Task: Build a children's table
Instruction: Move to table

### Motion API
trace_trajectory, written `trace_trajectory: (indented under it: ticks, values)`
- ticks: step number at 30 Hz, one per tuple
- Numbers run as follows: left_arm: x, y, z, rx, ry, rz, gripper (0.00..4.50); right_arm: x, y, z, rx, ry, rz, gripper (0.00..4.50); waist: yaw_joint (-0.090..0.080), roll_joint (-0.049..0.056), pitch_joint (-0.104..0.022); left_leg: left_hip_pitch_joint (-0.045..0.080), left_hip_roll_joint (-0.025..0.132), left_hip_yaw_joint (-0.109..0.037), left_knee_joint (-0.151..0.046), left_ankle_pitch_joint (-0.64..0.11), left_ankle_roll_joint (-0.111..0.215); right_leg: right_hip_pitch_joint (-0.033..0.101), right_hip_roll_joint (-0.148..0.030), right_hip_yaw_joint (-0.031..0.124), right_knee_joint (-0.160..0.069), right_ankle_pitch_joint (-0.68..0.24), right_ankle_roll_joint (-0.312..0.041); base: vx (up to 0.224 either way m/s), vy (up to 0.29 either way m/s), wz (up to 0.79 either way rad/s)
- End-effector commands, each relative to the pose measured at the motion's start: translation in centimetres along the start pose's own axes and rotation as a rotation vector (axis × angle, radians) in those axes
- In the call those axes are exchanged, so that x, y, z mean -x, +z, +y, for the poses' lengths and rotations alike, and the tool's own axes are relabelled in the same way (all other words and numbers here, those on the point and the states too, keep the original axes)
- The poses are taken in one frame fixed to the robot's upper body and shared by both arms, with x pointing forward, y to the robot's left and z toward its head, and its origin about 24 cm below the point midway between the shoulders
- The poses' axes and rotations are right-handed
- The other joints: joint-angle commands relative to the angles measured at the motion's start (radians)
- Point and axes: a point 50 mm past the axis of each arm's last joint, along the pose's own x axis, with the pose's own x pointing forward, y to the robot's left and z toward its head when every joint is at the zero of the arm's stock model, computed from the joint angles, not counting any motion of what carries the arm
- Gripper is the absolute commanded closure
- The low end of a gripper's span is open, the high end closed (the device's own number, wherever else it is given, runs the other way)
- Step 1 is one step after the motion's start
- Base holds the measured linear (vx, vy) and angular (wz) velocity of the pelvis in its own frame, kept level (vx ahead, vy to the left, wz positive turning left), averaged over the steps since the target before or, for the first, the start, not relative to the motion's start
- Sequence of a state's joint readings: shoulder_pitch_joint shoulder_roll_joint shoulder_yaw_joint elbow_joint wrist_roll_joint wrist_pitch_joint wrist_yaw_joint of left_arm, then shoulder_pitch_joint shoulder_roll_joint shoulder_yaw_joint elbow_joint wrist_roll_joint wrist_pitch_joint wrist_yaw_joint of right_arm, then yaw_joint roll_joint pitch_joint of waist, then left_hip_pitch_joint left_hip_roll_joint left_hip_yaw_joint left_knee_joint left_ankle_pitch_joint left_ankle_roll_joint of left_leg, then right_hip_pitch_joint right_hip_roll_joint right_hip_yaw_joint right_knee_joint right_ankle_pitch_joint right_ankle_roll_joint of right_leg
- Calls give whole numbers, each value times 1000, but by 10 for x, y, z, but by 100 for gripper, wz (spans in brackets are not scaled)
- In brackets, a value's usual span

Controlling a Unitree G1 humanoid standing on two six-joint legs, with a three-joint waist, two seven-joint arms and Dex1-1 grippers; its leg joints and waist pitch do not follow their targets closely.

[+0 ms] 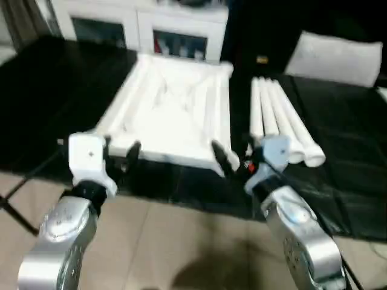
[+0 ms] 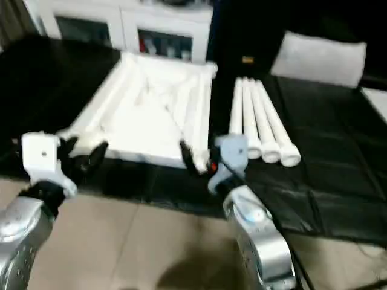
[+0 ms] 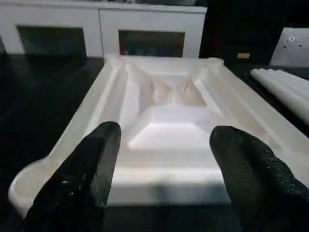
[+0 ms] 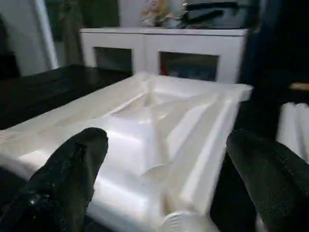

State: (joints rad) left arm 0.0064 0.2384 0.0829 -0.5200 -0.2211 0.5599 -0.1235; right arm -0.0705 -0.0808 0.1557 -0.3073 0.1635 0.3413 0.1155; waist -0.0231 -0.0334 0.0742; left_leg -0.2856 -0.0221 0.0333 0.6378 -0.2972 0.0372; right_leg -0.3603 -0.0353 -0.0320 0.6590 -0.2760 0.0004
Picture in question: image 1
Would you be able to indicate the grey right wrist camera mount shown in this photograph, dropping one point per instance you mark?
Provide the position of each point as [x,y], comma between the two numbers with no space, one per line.
[276,151]

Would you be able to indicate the white plastic table top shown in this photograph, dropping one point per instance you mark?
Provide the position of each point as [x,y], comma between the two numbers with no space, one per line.
[169,114]

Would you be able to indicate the white cabinet with glass doors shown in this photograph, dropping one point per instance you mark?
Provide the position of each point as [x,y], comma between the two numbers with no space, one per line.
[136,27]

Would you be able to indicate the small gold label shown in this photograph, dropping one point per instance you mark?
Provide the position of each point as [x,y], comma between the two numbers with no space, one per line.
[262,59]

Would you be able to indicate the white plastic table leg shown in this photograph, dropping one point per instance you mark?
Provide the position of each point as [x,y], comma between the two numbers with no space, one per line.
[267,111]
[256,111]
[294,121]
[281,117]

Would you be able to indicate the grey curtain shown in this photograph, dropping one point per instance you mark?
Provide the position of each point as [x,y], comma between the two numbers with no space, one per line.
[21,18]

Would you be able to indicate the black metal stand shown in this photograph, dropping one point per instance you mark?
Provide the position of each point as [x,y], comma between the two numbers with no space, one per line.
[18,216]

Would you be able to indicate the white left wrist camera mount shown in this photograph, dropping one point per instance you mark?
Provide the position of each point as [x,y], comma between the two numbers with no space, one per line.
[87,157]

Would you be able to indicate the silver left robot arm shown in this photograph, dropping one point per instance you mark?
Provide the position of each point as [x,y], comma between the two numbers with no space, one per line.
[60,229]

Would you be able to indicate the black table mat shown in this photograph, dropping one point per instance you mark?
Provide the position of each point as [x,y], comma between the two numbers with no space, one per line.
[338,151]

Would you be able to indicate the black cabinet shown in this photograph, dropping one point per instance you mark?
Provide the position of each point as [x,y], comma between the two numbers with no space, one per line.
[242,30]

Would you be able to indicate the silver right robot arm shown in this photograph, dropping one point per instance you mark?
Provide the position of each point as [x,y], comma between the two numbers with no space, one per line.
[302,235]

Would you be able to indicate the white flat board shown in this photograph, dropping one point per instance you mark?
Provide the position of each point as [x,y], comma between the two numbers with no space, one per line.
[382,92]

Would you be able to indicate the white plastic seat panel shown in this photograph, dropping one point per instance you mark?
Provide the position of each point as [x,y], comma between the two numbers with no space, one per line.
[332,57]

